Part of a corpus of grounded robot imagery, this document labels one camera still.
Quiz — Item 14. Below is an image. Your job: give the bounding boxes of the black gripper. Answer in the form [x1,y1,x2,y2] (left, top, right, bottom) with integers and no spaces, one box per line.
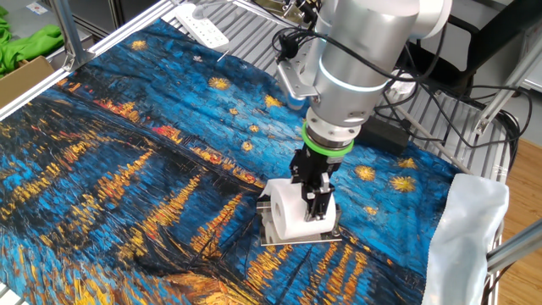
[290,147,338,224]

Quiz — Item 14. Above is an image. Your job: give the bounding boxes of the white toilet paper roll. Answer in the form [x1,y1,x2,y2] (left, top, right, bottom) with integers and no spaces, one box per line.
[258,177,338,241]

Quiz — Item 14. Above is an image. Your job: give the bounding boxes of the chrome toilet paper holder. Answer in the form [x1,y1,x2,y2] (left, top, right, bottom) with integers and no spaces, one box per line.
[255,198,343,247]

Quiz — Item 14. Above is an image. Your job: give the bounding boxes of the crumpled white paper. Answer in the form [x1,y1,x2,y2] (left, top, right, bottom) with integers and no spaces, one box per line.
[387,69,418,95]

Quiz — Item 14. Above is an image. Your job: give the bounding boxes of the starry night print tablecloth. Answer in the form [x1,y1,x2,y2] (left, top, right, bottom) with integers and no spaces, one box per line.
[0,19,461,305]

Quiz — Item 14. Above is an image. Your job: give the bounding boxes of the translucent white plastic sheet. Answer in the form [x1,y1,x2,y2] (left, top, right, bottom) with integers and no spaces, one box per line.
[421,172,511,305]

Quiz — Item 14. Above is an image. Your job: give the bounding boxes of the white power strip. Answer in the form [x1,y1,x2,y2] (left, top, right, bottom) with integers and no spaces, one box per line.
[174,2,230,50]

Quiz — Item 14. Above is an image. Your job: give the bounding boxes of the black office chair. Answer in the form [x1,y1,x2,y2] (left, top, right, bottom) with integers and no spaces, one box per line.
[406,0,542,90]

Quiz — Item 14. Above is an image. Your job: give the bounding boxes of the diagonal aluminium strut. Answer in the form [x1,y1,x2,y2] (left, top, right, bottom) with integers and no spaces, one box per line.
[54,0,95,71]

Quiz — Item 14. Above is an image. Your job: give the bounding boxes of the brown cardboard box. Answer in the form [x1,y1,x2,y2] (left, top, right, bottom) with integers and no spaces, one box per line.
[0,55,56,109]

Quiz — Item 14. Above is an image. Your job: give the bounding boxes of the green cloth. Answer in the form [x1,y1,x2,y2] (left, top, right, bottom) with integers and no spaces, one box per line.
[0,6,64,77]

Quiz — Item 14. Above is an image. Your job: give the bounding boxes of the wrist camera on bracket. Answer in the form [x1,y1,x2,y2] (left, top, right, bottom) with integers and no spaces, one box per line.
[277,57,321,112]

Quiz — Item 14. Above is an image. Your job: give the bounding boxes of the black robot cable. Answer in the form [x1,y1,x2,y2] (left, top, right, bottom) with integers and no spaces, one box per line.
[270,0,448,84]

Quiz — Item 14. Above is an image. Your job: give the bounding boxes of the black table cables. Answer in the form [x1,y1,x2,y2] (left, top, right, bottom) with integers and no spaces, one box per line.
[372,65,534,170]

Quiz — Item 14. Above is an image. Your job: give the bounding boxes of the aluminium frame strut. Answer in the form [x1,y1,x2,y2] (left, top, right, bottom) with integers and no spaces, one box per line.
[486,219,542,275]
[473,42,542,136]

